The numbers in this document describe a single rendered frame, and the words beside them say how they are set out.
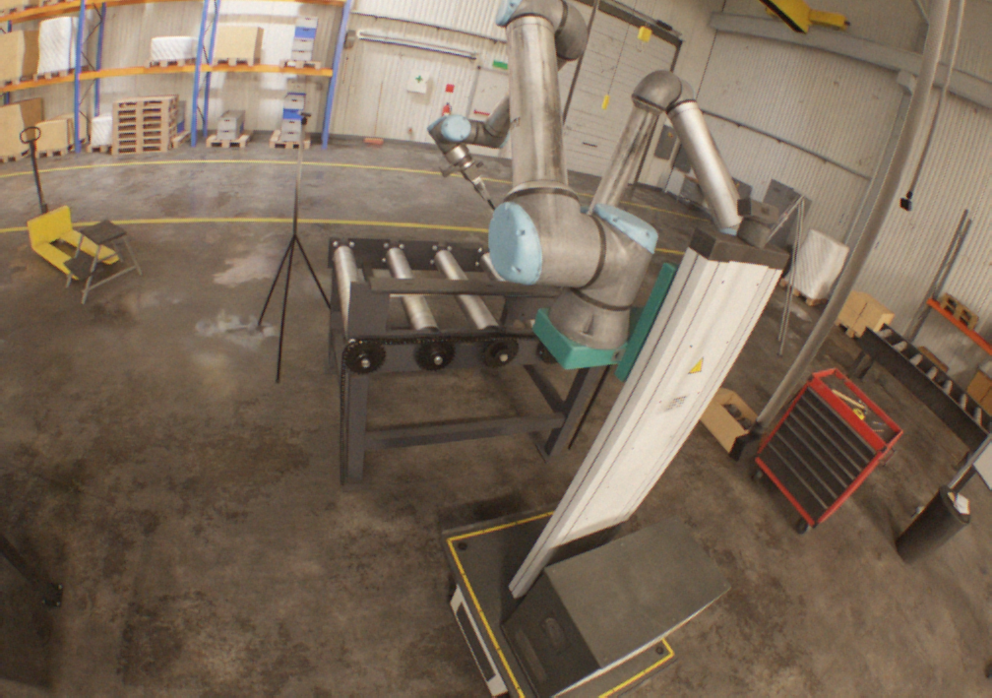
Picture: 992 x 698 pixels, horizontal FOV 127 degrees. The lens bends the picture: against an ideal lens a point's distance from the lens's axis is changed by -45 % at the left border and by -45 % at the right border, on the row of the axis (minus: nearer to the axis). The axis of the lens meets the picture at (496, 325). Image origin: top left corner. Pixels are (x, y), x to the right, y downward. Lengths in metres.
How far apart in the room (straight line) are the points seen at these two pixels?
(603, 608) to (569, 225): 1.00
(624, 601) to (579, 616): 0.15
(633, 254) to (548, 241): 0.19
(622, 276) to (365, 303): 1.04
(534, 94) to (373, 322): 1.10
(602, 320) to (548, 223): 0.25
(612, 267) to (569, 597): 0.87
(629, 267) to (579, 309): 0.14
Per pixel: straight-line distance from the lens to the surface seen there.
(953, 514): 4.16
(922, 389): 6.03
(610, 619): 1.31
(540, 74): 0.98
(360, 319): 1.71
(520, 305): 1.91
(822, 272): 9.48
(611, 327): 0.95
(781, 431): 3.30
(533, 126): 0.90
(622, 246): 0.88
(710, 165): 1.48
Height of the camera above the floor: 1.94
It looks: 31 degrees down
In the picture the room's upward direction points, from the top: 16 degrees clockwise
